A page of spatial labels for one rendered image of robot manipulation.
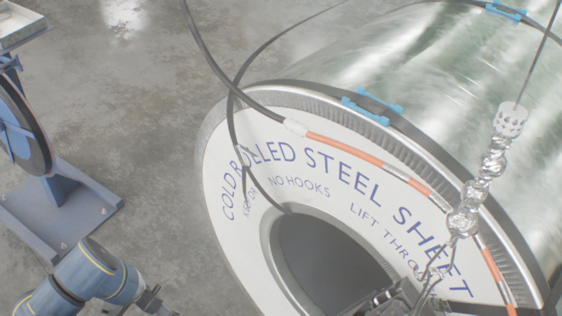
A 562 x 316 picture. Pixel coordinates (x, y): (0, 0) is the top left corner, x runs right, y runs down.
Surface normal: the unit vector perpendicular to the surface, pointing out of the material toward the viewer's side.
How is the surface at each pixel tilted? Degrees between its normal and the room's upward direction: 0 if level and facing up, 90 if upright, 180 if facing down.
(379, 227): 90
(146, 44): 0
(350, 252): 27
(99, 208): 0
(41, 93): 0
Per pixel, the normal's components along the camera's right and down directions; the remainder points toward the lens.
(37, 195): 0.02, -0.72
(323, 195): -0.70, 0.48
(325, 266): 0.41, -0.33
